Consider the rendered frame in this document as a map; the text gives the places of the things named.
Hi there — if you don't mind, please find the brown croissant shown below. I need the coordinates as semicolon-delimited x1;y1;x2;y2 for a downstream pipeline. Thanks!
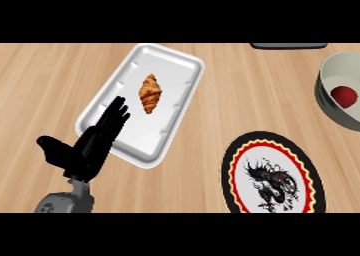
139;73;164;115

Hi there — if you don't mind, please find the dark grey flat appliance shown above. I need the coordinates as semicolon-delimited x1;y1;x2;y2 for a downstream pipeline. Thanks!
250;43;330;51

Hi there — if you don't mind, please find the red tomato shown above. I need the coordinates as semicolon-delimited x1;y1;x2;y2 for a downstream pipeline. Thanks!
330;85;360;110

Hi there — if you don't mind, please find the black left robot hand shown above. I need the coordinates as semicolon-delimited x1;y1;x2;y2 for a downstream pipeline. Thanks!
36;95;133;183

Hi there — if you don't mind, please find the white rectangular tray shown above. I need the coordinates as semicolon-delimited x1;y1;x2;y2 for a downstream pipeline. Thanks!
74;43;207;170

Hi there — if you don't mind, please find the black red patterned plate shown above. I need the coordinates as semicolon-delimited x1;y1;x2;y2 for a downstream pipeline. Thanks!
221;130;328;214

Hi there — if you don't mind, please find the grey bowl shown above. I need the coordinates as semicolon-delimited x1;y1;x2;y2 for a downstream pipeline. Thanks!
314;51;360;134

